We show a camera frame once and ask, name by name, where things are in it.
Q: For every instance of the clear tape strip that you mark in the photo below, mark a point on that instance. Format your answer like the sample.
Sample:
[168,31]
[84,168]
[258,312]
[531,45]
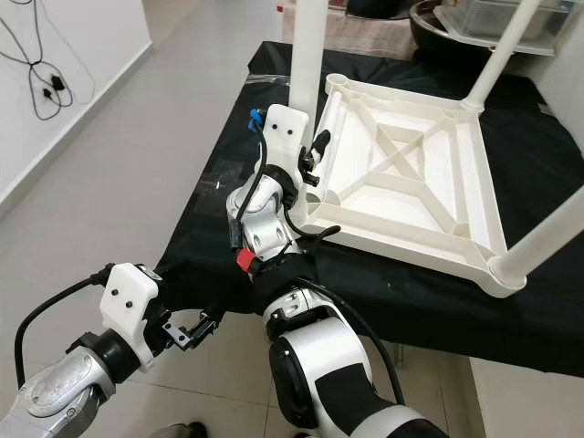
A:
[269,78]
[546,108]

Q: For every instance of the white plastic table top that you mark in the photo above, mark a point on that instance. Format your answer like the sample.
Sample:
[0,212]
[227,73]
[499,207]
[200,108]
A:
[401,182]

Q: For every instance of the clear tape patch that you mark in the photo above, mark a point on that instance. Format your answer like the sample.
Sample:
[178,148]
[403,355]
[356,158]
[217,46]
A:
[217,182]

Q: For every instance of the grey robot left leg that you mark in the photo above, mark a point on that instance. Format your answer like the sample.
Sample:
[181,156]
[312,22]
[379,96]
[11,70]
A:
[178,431]

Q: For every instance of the beige covered bench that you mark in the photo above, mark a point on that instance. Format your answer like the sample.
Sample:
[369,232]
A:
[365,36]

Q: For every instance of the black wok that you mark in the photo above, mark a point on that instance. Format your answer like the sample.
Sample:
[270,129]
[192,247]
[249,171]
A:
[424,41]

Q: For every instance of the clear plastic storage box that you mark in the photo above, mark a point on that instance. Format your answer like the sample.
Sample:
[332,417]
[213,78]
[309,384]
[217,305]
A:
[484,23]

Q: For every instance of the black tablecloth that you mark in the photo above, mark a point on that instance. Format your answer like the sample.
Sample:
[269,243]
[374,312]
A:
[465,319]

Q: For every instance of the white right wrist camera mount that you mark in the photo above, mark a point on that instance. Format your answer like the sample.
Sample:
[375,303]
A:
[285,132]

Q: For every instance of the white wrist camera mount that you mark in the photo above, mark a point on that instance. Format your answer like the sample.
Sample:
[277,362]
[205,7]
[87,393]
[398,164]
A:
[132,297]
[285,132]

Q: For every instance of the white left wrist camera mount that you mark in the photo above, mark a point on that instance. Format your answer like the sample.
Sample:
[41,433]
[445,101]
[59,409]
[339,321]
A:
[132,297]

